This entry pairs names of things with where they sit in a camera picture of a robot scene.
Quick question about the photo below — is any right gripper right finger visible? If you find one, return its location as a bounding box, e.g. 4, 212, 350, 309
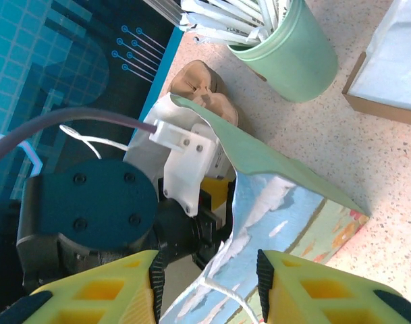
257, 249, 411, 324

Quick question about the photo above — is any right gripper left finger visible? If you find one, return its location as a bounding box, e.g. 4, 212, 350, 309
22, 249, 166, 324

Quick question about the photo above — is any floral paper gift bag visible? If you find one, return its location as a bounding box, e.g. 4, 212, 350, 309
124, 92, 372, 324

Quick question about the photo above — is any brown pulp cup carrier stack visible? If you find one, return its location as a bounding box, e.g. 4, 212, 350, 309
167, 59, 240, 128

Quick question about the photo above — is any mint green holder cup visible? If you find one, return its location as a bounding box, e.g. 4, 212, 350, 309
227, 0, 339, 104

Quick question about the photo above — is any white wrapped straw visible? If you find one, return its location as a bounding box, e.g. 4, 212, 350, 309
180, 9, 260, 36
192, 28, 258, 47
274, 0, 296, 22
244, 0, 277, 38

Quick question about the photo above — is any cardboard box with tissue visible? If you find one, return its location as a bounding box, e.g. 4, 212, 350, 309
352, 0, 411, 113

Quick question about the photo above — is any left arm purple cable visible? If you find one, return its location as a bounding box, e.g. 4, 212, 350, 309
0, 107, 157, 171

